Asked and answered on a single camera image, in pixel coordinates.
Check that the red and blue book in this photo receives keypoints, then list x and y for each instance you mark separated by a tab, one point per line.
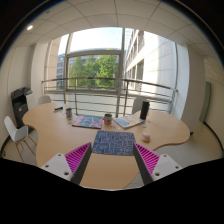
88	122

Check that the grey tumbler cup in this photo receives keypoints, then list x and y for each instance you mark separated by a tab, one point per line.
69	113

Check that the dark mug with label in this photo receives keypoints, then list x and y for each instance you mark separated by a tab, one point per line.
108	118

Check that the black cylindrical bottle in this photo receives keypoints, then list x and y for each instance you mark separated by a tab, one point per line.
144	109

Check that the white chair behind table right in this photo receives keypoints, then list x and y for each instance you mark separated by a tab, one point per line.
137	104

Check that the light blue magazine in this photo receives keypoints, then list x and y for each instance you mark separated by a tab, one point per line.
128	121

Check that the white chair behind table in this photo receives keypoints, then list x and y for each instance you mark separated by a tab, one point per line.
137	104
44	99

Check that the blue patterned mouse pad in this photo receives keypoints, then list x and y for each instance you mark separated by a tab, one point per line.
113	143

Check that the white chair at left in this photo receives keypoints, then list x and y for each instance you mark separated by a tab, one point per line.
18	135

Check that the small black device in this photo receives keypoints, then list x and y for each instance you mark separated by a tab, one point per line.
58	109

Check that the white chair behind table left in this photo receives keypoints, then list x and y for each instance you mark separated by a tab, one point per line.
44	99

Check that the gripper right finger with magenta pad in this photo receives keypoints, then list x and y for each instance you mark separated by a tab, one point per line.
153	166

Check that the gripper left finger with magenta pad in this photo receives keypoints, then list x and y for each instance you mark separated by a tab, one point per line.
70	166

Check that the metal window railing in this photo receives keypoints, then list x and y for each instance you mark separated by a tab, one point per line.
98	95

